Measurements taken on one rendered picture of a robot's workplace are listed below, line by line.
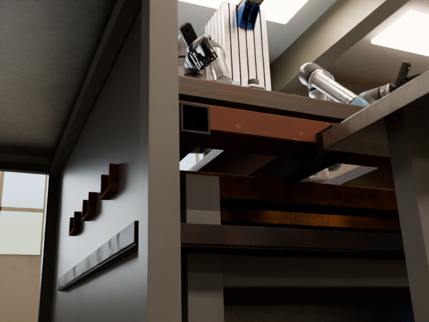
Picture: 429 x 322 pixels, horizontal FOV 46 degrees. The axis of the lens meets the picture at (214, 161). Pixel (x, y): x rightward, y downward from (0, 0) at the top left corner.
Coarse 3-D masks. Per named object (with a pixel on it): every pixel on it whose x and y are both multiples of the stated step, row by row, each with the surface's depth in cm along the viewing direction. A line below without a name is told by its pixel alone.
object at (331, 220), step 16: (224, 208) 123; (224, 224) 126; (240, 224) 127; (256, 224) 128; (272, 224) 128; (288, 224) 129; (304, 224) 131; (320, 224) 133; (336, 224) 135; (352, 224) 137; (368, 224) 140; (384, 224) 142
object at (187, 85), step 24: (192, 96) 88; (216, 96) 90; (240, 96) 92; (264, 96) 94; (288, 96) 96; (336, 120) 101; (192, 168) 138; (216, 168) 129; (240, 168) 129; (360, 168) 142
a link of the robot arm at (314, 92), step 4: (324, 72) 255; (328, 72) 261; (328, 76) 258; (332, 76) 261; (308, 88) 262; (312, 88) 257; (316, 88) 255; (312, 92) 257; (316, 92) 256; (320, 92) 255; (312, 96) 259; (316, 96) 256; (320, 96) 255; (324, 96) 254; (328, 96) 256; (336, 164) 245; (340, 164) 247; (328, 168) 245; (332, 168) 246; (336, 168) 247
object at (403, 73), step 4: (404, 64) 229; (408, 64) 228; (400, 68) 229; (404, 68) 228; (408, 68) 229; (400, 72) 229; (404, 72) 228; (408, 72) 231; (400, 76) 229; (404, 76) 230; (396, 80) 230; (400, 80) 229; (396, 84) 230
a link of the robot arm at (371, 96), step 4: (376, 88) 236; (364, 92) 240; (368, 92) 237; (372, 92) 236; (376, 92) 234; (360, 96) 239; (364, 96) 238; (368, 96) 236; (372, 96) 235; (376, 96) 234; (380, 96) 233; (368, 100) 236; (372, 100) 235; (376, 100) 235
